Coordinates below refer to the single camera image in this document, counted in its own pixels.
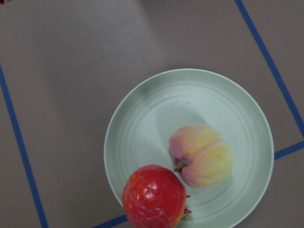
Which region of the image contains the yellow pink peach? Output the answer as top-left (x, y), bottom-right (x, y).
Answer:
top-left (169, 124), bottom-right (234, 189)

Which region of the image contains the red yellow pomegranate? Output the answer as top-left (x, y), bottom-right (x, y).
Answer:
top-left (122, 164), bottom-right (192, 228)

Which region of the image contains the green plate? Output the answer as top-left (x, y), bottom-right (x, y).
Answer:
top-left (104, 69), bottom-right (274, 228)

